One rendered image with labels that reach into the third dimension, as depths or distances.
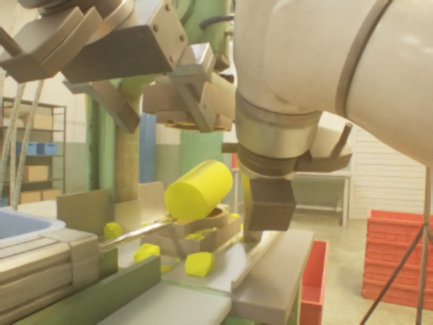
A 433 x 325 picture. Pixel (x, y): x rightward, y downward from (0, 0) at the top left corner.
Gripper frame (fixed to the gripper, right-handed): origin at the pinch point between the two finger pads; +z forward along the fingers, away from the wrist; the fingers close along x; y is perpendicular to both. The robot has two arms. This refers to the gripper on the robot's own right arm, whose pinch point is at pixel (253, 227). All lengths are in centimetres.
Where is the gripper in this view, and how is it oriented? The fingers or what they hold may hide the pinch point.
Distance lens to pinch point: 45.9
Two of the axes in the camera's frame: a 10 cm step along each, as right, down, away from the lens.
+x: 0.1, 6.7, -7.4
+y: -10.0, -0.2, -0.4
